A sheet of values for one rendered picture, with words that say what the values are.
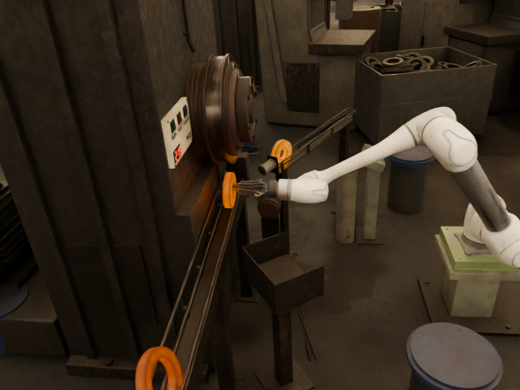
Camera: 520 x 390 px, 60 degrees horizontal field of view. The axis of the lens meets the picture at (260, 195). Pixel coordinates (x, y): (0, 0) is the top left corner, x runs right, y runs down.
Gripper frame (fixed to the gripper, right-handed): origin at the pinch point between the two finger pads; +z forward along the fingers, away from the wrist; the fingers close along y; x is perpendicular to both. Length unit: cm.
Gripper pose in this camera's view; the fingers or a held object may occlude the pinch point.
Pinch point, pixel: (230, 186)
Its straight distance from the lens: 191.5
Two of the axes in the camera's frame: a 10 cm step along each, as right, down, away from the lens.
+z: -9.9, -0.5, 1.1
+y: 1.2, -4.9, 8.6
